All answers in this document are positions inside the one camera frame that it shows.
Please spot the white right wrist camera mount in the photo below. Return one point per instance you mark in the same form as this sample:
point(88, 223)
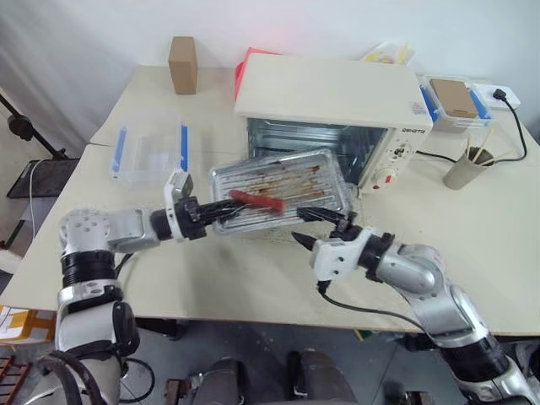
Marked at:
point(337, 257)

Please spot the glass toaster oven door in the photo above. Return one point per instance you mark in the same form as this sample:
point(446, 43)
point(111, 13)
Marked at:
point(354, 200)

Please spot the brown cardboard box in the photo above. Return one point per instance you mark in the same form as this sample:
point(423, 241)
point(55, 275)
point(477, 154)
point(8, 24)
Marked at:
point(182, 67)

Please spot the cream toaster oven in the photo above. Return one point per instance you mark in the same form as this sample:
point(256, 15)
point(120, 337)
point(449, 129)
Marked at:
point(329, 93)

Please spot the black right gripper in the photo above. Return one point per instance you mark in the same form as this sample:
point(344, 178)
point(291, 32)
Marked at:
point(343, 228)

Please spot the white power strip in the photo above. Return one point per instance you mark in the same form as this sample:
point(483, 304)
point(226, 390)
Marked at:
point(512, 99)

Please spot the dark rounded shape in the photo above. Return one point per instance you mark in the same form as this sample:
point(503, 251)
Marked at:
point(325, 377)
point(225, 381)

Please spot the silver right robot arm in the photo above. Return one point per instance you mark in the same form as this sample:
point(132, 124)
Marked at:
point(422, 274)

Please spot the grey cup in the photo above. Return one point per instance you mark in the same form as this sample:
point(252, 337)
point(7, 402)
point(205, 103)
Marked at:
point(464, 173)

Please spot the flat brown cardboard packet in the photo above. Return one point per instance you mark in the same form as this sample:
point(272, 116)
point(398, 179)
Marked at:
point(455, 98)

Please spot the silver ribbed baking tray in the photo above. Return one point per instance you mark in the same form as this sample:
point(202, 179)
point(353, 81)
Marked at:
point(291, 177)

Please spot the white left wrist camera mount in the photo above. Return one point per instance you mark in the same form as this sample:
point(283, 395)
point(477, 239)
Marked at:
point(179, 183)

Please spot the black tripod stand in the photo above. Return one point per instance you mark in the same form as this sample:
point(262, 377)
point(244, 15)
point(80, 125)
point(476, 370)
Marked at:
point(25, 126)

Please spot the wooden chopstick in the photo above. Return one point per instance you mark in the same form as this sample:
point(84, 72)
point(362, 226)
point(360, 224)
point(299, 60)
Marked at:
point(500, 157)
point(485, 143)

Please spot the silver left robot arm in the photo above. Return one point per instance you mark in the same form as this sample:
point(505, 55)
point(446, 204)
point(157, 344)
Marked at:
point(90, 230)

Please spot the red slatted crate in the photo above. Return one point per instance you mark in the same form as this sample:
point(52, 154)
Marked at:
point(12, 373)

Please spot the red sausage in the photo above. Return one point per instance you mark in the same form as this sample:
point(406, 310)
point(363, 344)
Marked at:
point(257, 199)

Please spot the yellow and white carton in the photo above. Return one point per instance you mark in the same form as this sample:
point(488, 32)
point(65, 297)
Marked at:
point(25, 322)

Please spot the black power plug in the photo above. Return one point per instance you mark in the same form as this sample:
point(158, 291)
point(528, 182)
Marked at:
point(500, 95)

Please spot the black mesh tray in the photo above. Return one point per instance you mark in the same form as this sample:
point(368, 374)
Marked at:
point(46, 177)

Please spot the red plastic board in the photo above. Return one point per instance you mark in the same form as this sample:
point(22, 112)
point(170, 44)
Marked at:
point(242, 69)

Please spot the clear bag with yellow items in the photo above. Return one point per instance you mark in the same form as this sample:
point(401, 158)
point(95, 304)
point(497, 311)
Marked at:
point(390, 52)

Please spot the clear blue-clip container with lid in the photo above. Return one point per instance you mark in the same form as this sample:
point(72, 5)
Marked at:
point(485, 114)

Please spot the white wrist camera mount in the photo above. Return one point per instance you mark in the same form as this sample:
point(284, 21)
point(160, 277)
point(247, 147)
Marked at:
point(179, 183)
point(337, 257)

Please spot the empty clear blue-clip container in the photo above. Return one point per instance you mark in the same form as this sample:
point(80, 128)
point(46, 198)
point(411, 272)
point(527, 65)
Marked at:
point(147, 152)

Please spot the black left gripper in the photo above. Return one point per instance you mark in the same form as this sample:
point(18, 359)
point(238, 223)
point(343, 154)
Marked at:
point(192, 219)

